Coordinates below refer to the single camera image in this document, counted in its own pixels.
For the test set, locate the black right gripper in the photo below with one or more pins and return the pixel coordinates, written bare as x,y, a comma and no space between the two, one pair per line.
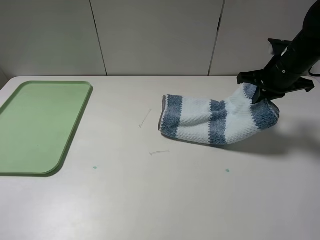
281,76

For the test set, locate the blue white striped towel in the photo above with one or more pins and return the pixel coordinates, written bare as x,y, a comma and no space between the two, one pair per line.
210,122

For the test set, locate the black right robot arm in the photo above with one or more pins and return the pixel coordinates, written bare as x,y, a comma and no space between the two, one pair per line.
306,45

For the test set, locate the green plastic tray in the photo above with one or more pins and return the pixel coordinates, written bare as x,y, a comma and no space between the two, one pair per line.
38,123

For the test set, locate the clear plastic tag fastener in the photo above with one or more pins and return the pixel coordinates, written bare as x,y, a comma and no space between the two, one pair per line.
159,152

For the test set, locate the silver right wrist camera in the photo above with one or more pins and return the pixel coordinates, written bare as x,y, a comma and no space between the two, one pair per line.
277,46

